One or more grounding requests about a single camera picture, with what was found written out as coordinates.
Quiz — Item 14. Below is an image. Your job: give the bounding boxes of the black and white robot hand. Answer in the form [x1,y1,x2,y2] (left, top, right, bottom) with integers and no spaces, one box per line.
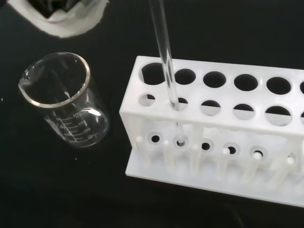
[7,0,111,39]

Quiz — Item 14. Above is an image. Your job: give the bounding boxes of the white test tube rack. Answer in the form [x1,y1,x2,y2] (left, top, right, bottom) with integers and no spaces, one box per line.
[119,55,304,209]

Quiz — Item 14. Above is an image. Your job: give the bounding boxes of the clear glass beaker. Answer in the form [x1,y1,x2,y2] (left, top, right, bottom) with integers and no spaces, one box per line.
[18,52,111,149]

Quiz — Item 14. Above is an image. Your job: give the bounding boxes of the black bench cloth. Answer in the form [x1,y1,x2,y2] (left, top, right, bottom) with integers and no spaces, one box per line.
[0,0,304,228]

